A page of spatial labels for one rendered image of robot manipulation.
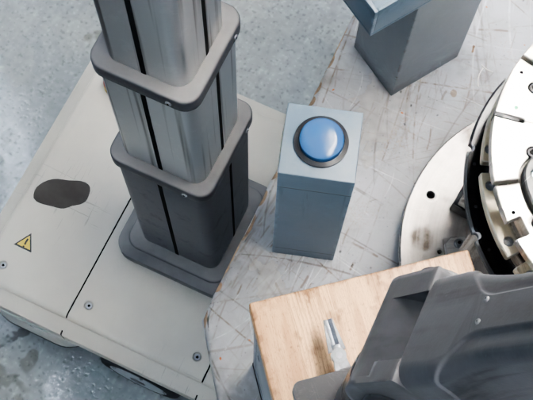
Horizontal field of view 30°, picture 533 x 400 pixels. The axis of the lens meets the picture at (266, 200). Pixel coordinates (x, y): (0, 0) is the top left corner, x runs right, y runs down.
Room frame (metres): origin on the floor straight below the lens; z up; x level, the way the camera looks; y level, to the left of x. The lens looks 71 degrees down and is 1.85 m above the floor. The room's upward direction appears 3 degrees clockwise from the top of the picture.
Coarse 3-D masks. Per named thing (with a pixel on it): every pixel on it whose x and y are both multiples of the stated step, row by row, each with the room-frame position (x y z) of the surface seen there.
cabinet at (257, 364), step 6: (258, 348) 0.17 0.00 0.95; (258, 354) 0.17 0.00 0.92; (258, 360) 0.17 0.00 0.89; (252, 366) 0.18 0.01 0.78; (258, 366) 0.17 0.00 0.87; (258, 372) 0.17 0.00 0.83; (264, 372) 0.15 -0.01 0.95; (258, 378) 0.16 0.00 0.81; (264, 378) 0.15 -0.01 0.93; (258, 384) 0.16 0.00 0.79; (264, 384) 0.15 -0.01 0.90; (264, 390) 0.14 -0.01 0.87; (264, 396) 0.14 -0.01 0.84; (270, 396) 0.13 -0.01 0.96
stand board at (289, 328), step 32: (448, 256) 0.23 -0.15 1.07; (320, 288) 0.20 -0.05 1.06; (352, 288) 0.20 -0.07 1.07; (384, 288) 0.20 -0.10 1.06; (256, 320) 0.17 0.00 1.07; (288, 320) 0.17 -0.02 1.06; (320, 320) 0.17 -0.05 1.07; (352, 320) 0.18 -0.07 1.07; (288, 352) 0.15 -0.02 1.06; (320, 352) 0.15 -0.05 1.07; (352, 352) 0.15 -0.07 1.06; (288, 384) 0.12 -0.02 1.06
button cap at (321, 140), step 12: (312, 120) 0.36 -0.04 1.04; (324, 120) 0.36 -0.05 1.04; (312, 132) 0.35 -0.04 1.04; (324, 132) 0.35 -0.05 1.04; (336, 132) 0.35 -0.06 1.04; (300, 144) 0.34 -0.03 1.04; (312, 144) 0.34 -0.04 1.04; (324, 144) 0.34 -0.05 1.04; (336, 144) 0.34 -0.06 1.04; (312, 156) 0.33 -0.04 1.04; (324, 156) 0.33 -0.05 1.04
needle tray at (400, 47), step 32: (352, 0) 0.49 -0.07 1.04; (384, 0) 0.50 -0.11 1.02; (416, 0) 0.49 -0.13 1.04; (448, 0) 0.54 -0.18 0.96; (480, 0) 0.57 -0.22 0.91; (384, 32) 0.55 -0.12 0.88; (416, 32) 0.52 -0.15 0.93; (448, 32) 0.55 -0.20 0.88; (384, 64) 0.53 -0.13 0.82; (416, 64) 0.53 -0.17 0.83
